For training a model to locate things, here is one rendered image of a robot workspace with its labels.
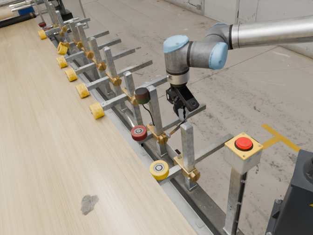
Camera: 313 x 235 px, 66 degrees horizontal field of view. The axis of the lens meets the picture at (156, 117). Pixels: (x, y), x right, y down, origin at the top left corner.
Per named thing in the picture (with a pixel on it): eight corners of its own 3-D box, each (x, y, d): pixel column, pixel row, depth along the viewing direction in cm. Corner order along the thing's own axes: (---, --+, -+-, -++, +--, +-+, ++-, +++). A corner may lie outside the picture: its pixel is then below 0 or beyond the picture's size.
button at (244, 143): (243, 138, 67) (243, 134, 65) (255, 147, 64) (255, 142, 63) (232, 145, 65) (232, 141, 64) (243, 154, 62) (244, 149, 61)
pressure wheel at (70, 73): (71, 65, 163) (76, 74, 161) (73, 72, 171) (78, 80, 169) (62, 68, 161) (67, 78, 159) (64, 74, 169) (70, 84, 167)
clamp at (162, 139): (154, 127, 132) (153, 120, 129) (168, 141, 123) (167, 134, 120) (146, 132, 130) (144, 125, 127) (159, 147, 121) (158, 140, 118)
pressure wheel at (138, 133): (145, 137, 131) (141, 122, 123) (152, 146, 125) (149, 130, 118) (132, 144, 128) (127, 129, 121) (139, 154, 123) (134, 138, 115)
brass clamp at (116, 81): (114, 75, 160) (112, 69, 157) (123, 84, 151) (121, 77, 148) (105, 79, 158) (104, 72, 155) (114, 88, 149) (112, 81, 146)
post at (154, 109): (164, 155, 137) (152, 83, 106) (167, 158, 135) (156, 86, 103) (159, 157, 136) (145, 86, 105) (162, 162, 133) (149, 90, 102)
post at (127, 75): (143, 134, 157) (128, 69, 125) (146, 137, 154) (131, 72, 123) (139, 137, 155) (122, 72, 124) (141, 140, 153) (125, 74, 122)
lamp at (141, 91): (151, 121, 119) (144, 85, 105) (157, 128, 116) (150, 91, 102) (140, 127, 118) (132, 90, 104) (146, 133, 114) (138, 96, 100)
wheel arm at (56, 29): (89, 19, 252) (88, 16, 249) (91, 20, 249) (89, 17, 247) (41, 35, 236) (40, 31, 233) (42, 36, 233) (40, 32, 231)
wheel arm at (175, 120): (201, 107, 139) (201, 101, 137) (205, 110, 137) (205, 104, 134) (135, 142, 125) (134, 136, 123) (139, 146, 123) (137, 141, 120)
